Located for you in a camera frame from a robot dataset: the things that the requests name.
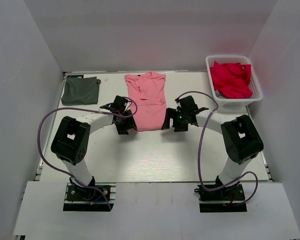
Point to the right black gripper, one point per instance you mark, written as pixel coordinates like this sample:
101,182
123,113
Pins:
169,114

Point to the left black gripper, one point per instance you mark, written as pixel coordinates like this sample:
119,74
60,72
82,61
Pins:
122,130

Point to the pink t-shirt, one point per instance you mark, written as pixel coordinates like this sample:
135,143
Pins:
148,92

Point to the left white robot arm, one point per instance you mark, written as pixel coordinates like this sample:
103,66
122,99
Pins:
70,143

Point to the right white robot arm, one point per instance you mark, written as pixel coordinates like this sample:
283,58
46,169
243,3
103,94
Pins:
241,139

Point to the folded dark grey t-shirt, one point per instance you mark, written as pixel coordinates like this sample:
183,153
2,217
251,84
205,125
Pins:
81,91

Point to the red t-shirt in basket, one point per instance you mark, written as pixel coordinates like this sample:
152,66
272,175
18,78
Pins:
232,80

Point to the blue label sticker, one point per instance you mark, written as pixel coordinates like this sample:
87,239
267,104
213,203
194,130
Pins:
74,76

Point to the white plastic basket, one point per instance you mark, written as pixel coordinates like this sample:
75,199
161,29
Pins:
254,84

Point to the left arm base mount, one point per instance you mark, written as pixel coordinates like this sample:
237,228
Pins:
79,199

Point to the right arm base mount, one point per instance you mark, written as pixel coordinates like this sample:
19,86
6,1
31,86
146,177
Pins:
225,200

